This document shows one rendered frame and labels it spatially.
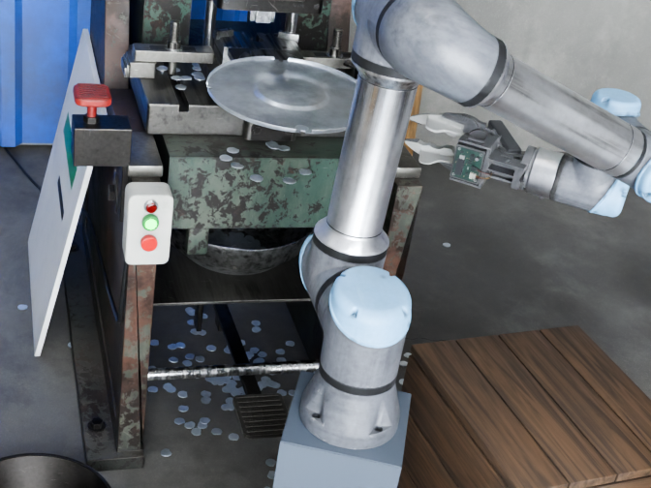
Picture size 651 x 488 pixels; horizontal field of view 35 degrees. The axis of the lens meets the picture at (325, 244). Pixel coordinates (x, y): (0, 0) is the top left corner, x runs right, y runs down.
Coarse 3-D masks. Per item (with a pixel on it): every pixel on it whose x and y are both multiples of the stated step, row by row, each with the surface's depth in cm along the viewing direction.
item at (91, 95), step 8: (80, 88) 173; (88, 88) 174; (96, 88) 174; (104, 88) 174; (80, 96) 170; (88, 96) 171; (96, 96) 171; (104, 96) 172; (80, 104) 170; (88, 104) 170; (96, 104) 171; (104, 104) 171; (88, 112) 174; (96, 112) 175
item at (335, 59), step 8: (336, 32) 204; (336, 40) 205; (336, 48) 206; (304, 56) 204; (312, 56) 204; (320, 56) 205; (328, 56) 206; (336, 56) 206; (344, 56) 207; (328, 64) 206; (336, 64) 206; (344, 72) 212; (352, 72) 208
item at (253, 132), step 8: (232, 48) 195; (240, 48) 195; (248, 48) 196; (256, 48) 196; (232, 56) 191; (240, 56) 190; (248, 56) 191; (280, 56) 193; (288, 56) 194; (296, 56) 196; (248, 128) 190; (256, 128) 190; (264, 128) 191; (248, 136) 191; (256, 136) 191; (264, 136) 192; (272, 136) 192; (280, 136) 193; (288, 136) 193
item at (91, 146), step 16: (80, 128) 173; (96, 128) 174; (112, 128) 175; (128, 128) 176; (80, 144) 174; (96, 144) 175; (112, 144) 176; (128, 144) 177; (80, 160) 176; (96, 160) 177; (112, 160) 177; (128, 160) 178; (128, 176) 181
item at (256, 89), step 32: (224, 64) 184; (256, 64) 187; (288, 64) 189; (320, 64) 190; (224, 96) 174; (256, 96) 175; (288, 96) 176; (320, 96) 178; (352, 96) 182; (288, 128) 166; (320, 128) 169
